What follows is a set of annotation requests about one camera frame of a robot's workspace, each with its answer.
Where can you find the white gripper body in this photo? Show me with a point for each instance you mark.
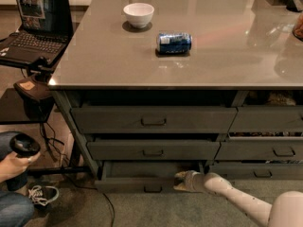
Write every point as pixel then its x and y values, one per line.
pixel 193 181

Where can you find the grey drawer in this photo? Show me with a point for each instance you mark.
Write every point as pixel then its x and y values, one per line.
pixel 268 119
pixel 153 119
pixel 258 171
pixel 142 176
pixel 261 149
pixel 153 149

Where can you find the black handheld controller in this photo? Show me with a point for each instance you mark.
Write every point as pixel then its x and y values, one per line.
pixel 24 145

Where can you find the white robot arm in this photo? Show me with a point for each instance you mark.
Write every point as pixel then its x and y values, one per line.
pixel 286 211

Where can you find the black open laptop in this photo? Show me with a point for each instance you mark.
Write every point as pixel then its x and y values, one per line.
pixel 45 32

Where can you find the person hand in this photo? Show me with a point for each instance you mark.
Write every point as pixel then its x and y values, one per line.
pixel 12 165

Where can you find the blue soda can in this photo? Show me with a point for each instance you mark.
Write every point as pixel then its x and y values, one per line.
pixel 174 43

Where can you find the white ceramic bowl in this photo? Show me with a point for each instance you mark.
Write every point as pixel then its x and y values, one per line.
pixel 138 14

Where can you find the black laptop stand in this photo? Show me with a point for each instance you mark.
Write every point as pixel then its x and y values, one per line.
pixel 29 101

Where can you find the brown object counter edge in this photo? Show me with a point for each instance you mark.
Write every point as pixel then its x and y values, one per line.
pixel 298 28

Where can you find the grey cabinet frame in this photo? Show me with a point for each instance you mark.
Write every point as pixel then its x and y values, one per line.
pixel 64 105

